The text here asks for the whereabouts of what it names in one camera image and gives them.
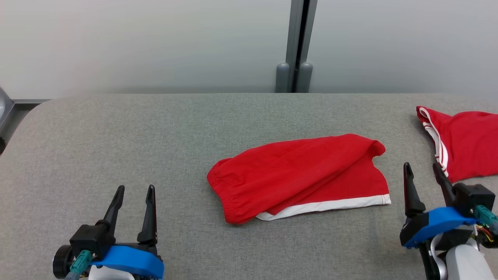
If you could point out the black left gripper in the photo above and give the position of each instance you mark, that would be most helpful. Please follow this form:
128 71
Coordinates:
62 262

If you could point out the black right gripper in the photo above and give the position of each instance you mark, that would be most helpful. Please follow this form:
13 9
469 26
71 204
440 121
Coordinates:
457 237

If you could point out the red white jersey shirt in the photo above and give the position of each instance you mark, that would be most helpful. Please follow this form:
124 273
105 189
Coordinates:
470 144

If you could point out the red shorts white hem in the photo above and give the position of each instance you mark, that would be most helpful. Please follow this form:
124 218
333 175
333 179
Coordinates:
295 175

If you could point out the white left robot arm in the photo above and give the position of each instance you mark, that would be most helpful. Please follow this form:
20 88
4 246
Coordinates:
111 274

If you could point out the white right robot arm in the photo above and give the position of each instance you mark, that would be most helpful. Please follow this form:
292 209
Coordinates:
467 264

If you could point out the black caster wheel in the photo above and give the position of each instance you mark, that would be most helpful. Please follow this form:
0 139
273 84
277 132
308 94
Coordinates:
2 144

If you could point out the blue black right camera bracket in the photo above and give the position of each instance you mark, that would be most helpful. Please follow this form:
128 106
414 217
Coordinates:
439 221

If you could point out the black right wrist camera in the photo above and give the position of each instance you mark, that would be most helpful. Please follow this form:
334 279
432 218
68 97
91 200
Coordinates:
472 196

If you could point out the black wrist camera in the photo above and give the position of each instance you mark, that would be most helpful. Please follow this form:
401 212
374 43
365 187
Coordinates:
89 239
472 196

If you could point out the blue left camera bracket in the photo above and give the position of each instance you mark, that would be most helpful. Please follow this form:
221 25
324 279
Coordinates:
132 262

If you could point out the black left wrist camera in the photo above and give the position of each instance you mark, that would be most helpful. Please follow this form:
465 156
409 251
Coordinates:
89 239

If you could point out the teal right camera connector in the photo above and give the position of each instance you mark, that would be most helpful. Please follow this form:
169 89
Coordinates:
485 214

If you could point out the teal camera connector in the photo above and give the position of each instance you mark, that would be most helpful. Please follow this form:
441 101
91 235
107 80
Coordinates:
79 262
485 214

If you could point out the teal left camera connector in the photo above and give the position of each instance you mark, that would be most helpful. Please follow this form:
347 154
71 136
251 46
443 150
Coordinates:
79 262

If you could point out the grey wall base rail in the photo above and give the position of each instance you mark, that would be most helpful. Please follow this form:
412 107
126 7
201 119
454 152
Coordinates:
33 101

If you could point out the grey cylindrical post foot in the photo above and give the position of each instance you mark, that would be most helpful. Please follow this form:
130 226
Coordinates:
282 79
305 79

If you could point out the grey metal frame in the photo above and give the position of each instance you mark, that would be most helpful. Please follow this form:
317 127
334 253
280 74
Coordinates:
4 107

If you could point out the grey partition post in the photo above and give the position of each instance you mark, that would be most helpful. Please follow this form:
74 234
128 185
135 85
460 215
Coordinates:
295 31

